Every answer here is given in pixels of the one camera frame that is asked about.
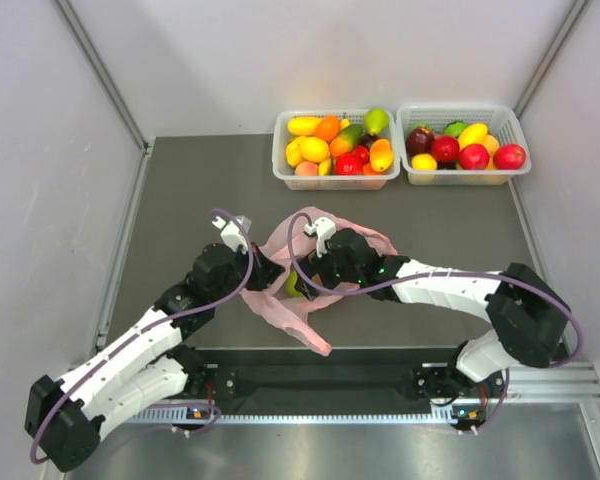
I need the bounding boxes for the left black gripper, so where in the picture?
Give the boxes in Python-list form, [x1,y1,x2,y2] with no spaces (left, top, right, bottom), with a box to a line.
[212,242,285,305]

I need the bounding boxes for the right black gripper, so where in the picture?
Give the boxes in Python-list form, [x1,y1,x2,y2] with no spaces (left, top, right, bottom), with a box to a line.
[295,244,365,301]

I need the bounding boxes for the green lime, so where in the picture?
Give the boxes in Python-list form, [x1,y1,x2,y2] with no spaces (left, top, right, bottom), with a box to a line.
[285,271,303,298]
[443,121,468,138]

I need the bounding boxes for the pink plastic bag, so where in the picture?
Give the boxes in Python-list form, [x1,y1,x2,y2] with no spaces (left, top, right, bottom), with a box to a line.
[239,205,399,357]

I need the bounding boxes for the yellow mango from bag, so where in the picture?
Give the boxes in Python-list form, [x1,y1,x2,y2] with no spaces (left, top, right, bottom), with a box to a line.
[287,116,322,137]

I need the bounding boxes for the orange fruit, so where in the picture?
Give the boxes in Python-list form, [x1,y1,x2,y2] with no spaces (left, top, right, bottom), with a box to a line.
[313,115,340,143]

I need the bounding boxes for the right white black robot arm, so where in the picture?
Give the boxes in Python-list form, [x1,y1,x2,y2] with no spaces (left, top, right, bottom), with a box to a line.
[293,224,570,398]

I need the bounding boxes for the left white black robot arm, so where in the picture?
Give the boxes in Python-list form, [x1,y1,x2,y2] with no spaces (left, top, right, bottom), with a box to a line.
[24,244,285,473]

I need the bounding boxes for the peach fruit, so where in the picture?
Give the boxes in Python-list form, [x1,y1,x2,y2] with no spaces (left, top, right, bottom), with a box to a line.
[294,161,319,177]

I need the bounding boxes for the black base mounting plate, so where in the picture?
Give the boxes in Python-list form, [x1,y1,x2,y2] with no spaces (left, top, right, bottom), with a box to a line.
[194,348,477,400]

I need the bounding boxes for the yellow lemon far left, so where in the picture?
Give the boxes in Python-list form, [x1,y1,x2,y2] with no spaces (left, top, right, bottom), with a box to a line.
[285,138,304,169]

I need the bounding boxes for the red apple left basket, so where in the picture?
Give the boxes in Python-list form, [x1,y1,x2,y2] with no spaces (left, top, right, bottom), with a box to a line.
[333,153,364,176]

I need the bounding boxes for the yellow lemon left basket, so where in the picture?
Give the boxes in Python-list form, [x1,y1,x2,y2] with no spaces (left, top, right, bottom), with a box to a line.
[299,137,330,163]

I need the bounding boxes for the yellow lemon basket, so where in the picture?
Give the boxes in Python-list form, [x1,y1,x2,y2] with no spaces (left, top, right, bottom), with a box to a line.
[411,153,438,171]
[299,137,330,163]

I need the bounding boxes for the orange yellow mango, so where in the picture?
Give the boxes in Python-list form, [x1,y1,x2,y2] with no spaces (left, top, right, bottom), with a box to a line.
[369,138,394,173]

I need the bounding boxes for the left white plastic basket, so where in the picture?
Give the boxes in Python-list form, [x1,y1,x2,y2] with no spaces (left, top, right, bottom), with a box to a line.
[272,107,400,190]

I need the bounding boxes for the white plastic basket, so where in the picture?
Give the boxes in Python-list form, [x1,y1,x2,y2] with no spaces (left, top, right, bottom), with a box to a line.
[396,104,532,186]
[272,107,400,190]

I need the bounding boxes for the green orange mango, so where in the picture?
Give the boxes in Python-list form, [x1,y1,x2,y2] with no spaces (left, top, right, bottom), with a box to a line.
[329,124,364,157]

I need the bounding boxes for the yellow lemon right basket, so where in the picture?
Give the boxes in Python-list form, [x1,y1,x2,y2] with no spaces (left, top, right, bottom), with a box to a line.
[411,153,438,171]

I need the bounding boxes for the green pear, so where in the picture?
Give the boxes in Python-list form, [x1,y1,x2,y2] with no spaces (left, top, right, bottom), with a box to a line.
[363,108,389,136]

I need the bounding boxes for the dark red apple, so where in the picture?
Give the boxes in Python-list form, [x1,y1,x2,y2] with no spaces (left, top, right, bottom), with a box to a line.
[405,126,435,156]

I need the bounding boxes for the red apple middle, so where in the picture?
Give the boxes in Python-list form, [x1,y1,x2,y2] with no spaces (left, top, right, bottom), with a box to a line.
[430,135,460,163]

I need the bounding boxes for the red apple front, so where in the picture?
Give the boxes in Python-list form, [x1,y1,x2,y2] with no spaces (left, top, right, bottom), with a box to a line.
[458,144,490,170]

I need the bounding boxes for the yellow mango right basket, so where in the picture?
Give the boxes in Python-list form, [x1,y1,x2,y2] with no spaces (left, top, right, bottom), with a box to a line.
[457,123,489,150]

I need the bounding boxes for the red apple far right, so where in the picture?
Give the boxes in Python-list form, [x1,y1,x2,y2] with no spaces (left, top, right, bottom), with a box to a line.
[493,144,527,170]

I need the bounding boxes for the right white plastic basket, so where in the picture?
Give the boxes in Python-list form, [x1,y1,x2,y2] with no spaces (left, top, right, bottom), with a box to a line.
[396,104,532,186]

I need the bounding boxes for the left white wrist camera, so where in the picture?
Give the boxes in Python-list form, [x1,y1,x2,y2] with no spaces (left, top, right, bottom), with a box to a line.
[211,215,251,254]

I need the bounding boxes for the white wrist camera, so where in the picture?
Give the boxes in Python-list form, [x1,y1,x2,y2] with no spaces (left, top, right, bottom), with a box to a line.
[304,216,337,258]
[211,215,251,254]

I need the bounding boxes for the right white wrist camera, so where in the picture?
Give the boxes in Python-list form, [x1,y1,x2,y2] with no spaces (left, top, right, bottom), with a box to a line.
[304,216,337,258]

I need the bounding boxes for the grey slotted cable duct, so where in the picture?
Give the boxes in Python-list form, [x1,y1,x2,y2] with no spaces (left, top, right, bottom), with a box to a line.
[127,404,486,426]

